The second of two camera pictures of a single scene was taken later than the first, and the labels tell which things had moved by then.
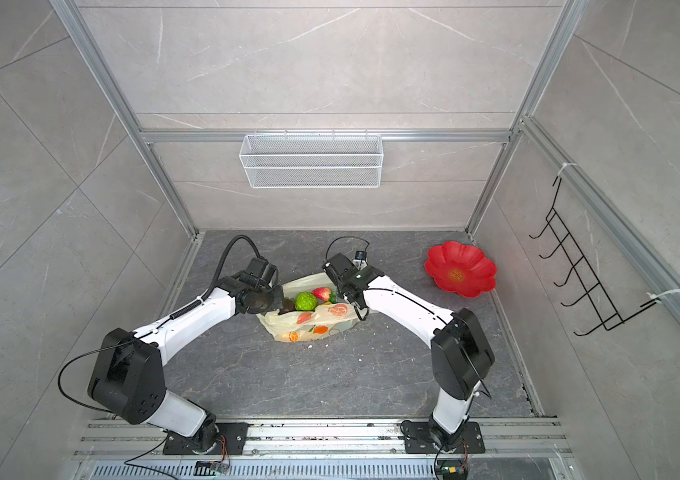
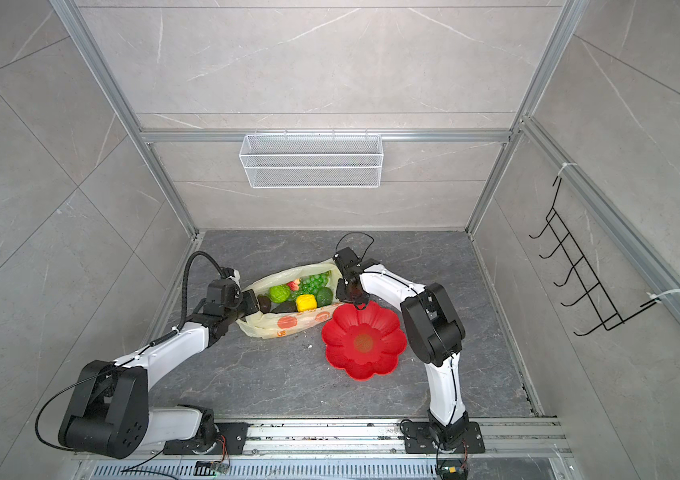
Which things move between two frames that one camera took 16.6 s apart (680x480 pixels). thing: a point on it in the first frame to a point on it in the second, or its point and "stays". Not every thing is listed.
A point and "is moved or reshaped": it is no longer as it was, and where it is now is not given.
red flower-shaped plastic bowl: [460, 269] to [363, 343]
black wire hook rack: [609, 316] stays
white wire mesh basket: [312, 161] stays
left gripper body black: [270, 298] to [243, 306]
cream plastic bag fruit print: [310, 325] is moved or reshaped
